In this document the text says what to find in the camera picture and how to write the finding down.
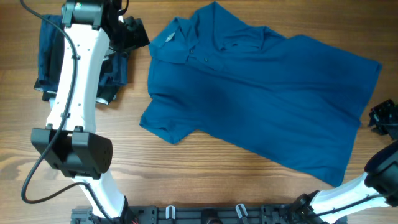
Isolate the blue polo shirt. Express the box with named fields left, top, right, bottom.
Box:
left=140, top=2, right=382, bottom=187

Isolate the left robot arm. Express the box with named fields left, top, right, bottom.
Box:
left=31, top=1, right=149, bottom=223

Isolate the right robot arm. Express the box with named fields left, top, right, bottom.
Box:
left=287, top=99, right=397, bottom=223

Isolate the folded dark blue garment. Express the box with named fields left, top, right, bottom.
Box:
left=34, top=21, right=128, bottom=92

